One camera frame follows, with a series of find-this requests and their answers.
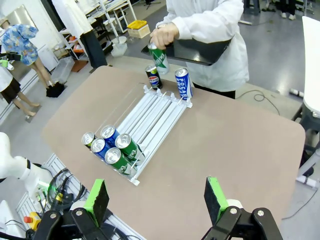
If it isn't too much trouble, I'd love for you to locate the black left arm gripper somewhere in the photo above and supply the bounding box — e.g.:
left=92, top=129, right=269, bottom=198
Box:
left=0, top=51, right=24, bottom=67

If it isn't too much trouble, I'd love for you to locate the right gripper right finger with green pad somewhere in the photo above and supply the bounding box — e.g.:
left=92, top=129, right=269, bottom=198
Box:
left=201, top=176, right=285, bottom=240

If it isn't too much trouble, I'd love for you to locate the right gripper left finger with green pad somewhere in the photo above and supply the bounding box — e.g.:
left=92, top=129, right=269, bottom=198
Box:
left=32, top=178, right=111, bottom=240

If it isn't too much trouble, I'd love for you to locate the black plastic serving tray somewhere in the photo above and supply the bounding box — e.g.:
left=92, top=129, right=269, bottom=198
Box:
left=140, top=34, right=235, bottom=67

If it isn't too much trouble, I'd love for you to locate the green soda can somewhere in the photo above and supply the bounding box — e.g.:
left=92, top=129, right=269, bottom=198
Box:
left=104, top=146, right=138, bottom=177
left=147, top=42, right=171, bottom=75
left=114, top=133, right=146, bottom=163

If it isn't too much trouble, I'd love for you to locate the person's right forearm white sleeve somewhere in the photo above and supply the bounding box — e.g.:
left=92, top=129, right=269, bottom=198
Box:
left=172, top=13, right=227, bottom=41

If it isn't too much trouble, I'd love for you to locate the person in white lab coat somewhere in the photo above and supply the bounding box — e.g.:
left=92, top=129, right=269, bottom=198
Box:
left=164, top=0, right=250, bottom=100

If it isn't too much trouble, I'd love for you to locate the person's right hand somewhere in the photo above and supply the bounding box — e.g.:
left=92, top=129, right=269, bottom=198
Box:
left=149, top=21, right=181, bottom=51

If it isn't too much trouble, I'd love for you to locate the mannequin in black skirt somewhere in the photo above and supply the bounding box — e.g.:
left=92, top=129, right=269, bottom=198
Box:
left=0, top=65, right=41, bottom=118

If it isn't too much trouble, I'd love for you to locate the mannequin in blue floral shirt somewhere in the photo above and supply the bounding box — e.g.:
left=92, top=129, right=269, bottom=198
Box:
left=0, top=18, right=55, bottom=88

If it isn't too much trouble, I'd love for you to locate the blue Pocari Sweat can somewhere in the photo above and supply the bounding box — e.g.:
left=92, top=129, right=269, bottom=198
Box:
left=90, top=137, right=110, bottom=161
left=100, top=124, right=121, bottom=147
left=174, top=67, right=194, bottom=101

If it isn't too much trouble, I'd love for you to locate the clear plastic storage bin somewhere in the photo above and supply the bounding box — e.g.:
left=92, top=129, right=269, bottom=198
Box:
left=50, top=56, right=75, bottom=83

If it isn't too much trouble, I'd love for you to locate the yellow emergency stop button box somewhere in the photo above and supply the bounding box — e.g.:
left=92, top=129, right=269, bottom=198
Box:
left=23, top=211, right=42, bottom=231

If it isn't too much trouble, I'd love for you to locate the orange box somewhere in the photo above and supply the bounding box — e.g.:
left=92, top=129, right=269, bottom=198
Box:
left=69, top=35, right=85, bottom=53

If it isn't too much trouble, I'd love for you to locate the brown cardboard sheet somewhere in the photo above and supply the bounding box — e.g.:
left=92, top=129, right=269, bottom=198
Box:
left=71, top=59, right=90, bottom=73

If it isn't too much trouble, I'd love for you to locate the bystander in white coat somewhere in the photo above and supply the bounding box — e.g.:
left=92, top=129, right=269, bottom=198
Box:
left=51, top=0, right=108, bottom=69

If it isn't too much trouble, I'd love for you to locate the white pipe foot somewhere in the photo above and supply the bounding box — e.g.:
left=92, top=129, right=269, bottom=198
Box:
left=296, top=175, right=319, bottom=190

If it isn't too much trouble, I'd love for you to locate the clear acrylic can dispenser rack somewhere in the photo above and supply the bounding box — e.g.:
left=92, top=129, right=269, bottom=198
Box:
left=86, top=83, right=194, bottom=187

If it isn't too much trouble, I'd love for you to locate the black table base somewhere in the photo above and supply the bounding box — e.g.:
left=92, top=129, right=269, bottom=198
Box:
left=292, top=103, right=320, bottom=176

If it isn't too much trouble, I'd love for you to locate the white metal shelf rack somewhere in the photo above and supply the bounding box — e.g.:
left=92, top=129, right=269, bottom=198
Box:
left=84, top=0, right=138, bottom=35

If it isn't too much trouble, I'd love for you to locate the yellow crate on wooden box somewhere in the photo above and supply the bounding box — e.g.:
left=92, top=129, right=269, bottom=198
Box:
left=126, top=20, right=151, bottom=39

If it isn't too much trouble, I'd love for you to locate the white side table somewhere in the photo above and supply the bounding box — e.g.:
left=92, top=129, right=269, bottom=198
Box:
left=302, top=16, right=320, bottom=113

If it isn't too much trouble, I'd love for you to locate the black coiled cable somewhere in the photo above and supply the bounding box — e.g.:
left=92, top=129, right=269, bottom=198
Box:
left=46, top=168, right=88, bottom=213

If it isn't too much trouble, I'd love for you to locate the aluminium rail base frame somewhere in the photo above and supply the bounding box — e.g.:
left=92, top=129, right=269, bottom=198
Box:
left=16, top=152, right=148, bottom=240

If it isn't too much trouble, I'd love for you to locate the grey thin cable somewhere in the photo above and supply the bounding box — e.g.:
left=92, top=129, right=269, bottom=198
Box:
left=281, top=189, right=320, bottom=221

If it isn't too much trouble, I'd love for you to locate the dark floor cable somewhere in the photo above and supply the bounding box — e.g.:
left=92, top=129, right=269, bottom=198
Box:
left=234, top=89, right=281, bottom=116

